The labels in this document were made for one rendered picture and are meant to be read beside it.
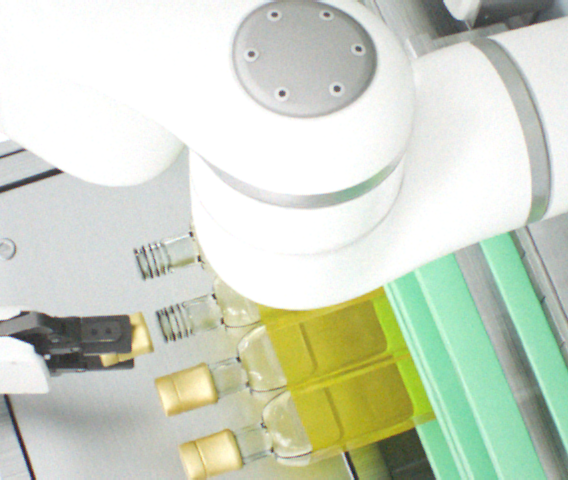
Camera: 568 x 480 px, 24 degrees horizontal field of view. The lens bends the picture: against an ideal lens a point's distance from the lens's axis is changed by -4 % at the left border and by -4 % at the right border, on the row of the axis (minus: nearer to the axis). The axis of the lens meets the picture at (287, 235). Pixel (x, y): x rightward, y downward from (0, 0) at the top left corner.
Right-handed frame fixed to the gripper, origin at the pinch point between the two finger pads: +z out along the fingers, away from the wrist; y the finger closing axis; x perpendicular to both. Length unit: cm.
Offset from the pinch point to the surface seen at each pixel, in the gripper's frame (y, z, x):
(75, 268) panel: -12.4, -3.2, 11.7
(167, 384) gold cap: 1.9, 4.6, -4.4
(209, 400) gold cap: 1.0, 7.8, -5.6
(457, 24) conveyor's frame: 6.3, 31.7, 25.1
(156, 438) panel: -12.5, 3.3, -5.1
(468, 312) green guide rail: 13.8, 26.6, -4.2
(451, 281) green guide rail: 13.8, 25.6, -1.7
